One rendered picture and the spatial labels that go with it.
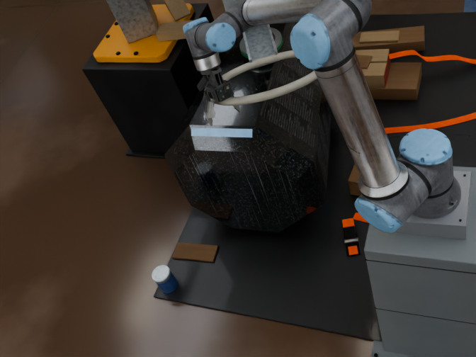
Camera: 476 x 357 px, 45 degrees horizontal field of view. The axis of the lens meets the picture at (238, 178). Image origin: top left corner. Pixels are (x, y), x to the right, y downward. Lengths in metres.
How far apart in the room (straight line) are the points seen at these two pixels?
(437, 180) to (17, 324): 2.51
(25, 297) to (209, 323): 1.17
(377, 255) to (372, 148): 0.53
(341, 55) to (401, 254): 0.82
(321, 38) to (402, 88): 2.26
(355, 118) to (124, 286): 2.09
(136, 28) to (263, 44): 1.05
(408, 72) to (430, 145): 1.92
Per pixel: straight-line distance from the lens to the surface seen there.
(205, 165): 2.76
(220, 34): 1.88
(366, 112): 1.53
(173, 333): 3.05
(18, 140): 4.64
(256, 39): 2.60
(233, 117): 2.64
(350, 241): 3.01
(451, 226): 1.97
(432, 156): 1.79
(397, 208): 1.74
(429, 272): 2.07
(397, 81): 3.66
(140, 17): 3.36
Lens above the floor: 2.55
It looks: 47 degrees down
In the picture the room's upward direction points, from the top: 23 degrees counter-clockwise
